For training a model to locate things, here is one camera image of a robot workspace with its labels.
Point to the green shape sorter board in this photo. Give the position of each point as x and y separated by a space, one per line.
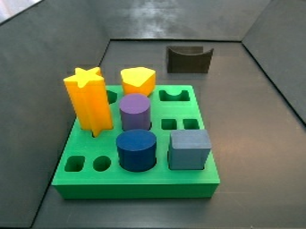
90 174

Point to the purple cylinder block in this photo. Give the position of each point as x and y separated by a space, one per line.
136 112

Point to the dark blue cylinder block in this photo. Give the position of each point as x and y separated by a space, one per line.
137 146

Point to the yellow pentagon prism block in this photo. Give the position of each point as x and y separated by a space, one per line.
138 80

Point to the grey-blue cube block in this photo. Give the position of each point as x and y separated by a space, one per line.
189 149

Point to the yellow star prism block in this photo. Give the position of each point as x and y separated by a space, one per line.
87 92

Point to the black arch-shaped holder block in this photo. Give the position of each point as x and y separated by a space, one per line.
188 59

